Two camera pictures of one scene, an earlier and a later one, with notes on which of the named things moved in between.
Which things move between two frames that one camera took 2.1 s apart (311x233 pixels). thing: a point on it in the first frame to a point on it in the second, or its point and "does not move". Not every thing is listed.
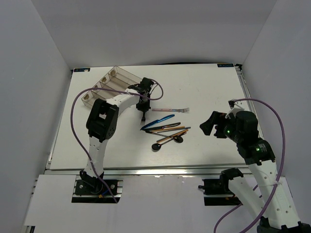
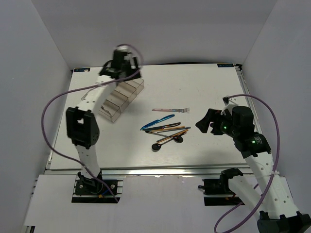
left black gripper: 145,108 to 134,73
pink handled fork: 185,110 does not move
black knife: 162,126 does not move
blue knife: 149,124 does not move
